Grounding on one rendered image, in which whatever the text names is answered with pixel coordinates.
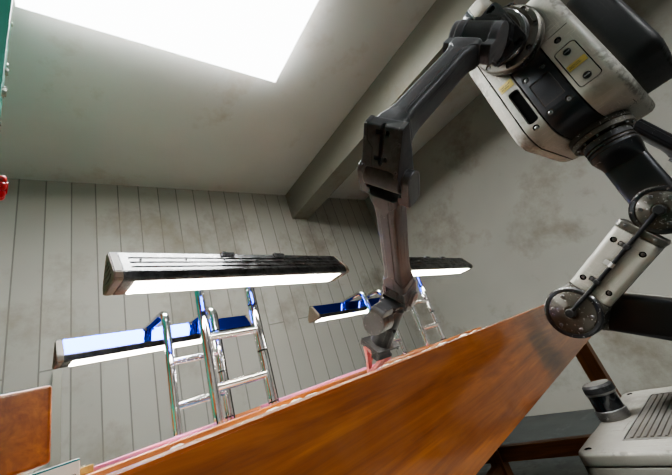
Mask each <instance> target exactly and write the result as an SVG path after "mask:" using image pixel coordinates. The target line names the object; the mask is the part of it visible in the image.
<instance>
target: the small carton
mask: <svg viewBox="0 0 672 475"><path fill-rule="evenodd" d="M30 475H80V459H79V458H77V459H74V460H71V461H68V462H65V463H62V464H59V465H57V466H54V467H51V468H48V469H45V470H42V471H39V472H36V473H33V474H30Z"/></svg>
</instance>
